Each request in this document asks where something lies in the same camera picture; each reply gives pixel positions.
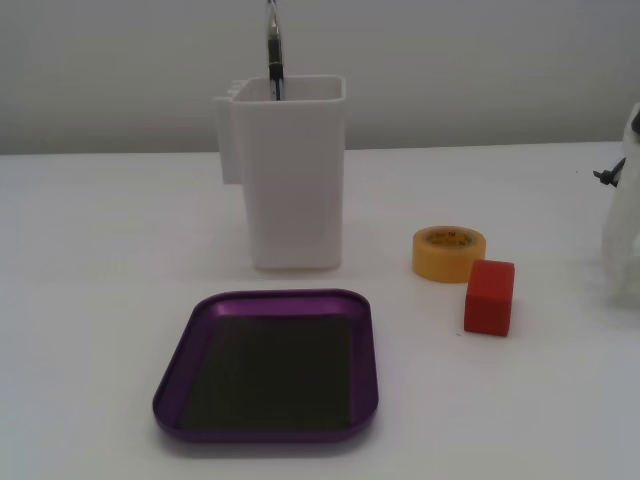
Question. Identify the purple metal tray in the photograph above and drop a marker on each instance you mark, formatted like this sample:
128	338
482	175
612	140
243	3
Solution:
270	370

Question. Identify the red rectangular block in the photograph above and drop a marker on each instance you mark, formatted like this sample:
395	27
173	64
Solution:
487	305

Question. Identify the white plastic pen holder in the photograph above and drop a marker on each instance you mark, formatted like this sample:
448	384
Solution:
297	190

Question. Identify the yellow tape roll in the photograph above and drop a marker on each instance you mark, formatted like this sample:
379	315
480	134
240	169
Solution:
440	262

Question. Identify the clear ballpoint pen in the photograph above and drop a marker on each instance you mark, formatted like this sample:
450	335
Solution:
274	45

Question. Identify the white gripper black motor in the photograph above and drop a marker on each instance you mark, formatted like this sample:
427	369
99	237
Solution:
623	235

